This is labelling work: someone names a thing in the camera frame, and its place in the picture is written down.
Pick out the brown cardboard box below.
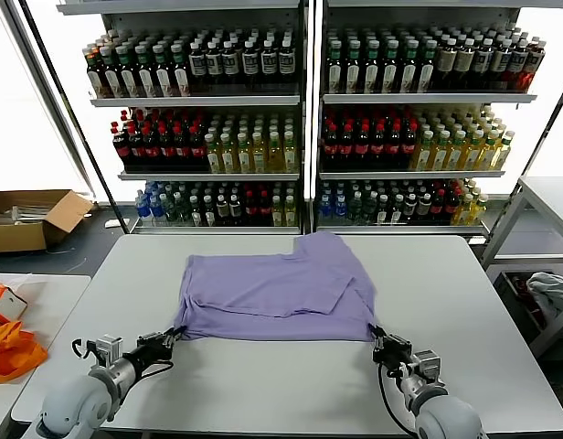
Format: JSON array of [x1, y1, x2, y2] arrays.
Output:
[[0, 189, 96, 253]]

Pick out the small red cap cola bottle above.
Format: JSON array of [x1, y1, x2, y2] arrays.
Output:
[[431, 189, 448, 225], [257, 190, 271, 227], [243, 190, 258, 227], [445, 187, 461, 225]]

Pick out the dark bottle white label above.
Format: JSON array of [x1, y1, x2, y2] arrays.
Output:
[[205, 40, 223, 95], [241, 39, 260, 95], [188, 40, 207, 95], [260, 39, 279, 95], [221, 39, 239, 95], [278, 38, 296, 95]]

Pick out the dark bottle grey label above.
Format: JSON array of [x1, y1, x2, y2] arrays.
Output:
[[508, 40, 528, 92], [473, 39, 494, 92], [491, 39, 512, 92]]

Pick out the dark bottle beige label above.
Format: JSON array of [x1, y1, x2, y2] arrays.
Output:
[[436, 37, 457, 92], [454, 38, 475, 92]]

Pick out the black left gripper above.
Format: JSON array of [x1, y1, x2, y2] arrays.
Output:
[[122, 325, 188, 372]]

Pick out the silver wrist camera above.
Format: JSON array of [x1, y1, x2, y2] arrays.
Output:
[[409, 349, 446, 388], [82, 335, 124, 369]]

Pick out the white side table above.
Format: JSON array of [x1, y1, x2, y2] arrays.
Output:
[[0, 273, 91, 439]]

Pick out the orange fabric bag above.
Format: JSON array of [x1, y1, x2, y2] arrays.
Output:
[[0, 321, 49, 384]]

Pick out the orange white carton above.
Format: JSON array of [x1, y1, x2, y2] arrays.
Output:
[[0, 282, 29, 328]]

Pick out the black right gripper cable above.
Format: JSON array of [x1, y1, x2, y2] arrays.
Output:
[[377, 363, 422, 435]]

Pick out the grey white crumpled cloth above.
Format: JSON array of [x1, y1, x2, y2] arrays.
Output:
[[526, 272, 563, 330]]

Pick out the red packaged items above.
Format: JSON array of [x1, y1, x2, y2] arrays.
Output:
[[514, 273, 546, 330]]

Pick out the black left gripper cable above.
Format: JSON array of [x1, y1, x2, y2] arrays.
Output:
[[125, 359, 175, 380]]

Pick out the grey slanted frame bar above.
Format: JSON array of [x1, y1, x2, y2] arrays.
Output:
[[0, 0, 99, 202]]

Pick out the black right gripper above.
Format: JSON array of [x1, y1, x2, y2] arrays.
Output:
[[369, 323, 413, 372]]

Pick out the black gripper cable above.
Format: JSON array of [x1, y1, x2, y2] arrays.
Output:
[[125, 359, 175, 380], [377, 363, 422, 435]]

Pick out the white packing strips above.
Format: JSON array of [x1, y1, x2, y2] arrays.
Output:
[[0, 205, 54, 226]]

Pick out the black slanted frame pole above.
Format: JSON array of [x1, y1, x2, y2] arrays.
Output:
[[521, 70, 563, 179], [16, 0, 130, 233]]

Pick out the metal drinks shelf unit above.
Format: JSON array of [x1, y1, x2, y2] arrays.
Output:
[[315, 0, 538, 237], [56, 0, 310, 235]]

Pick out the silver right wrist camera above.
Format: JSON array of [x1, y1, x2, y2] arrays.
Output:
[[409, 349, 446, 388]]

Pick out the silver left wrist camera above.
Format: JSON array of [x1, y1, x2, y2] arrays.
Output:
[[82, 335, 124, 369]]

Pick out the black storage bin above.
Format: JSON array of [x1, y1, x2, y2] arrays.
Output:
[[501, 270, 563, 344]]

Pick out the purple t-shirt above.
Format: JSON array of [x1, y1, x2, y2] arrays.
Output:
[[174, 230, 378, 343]]

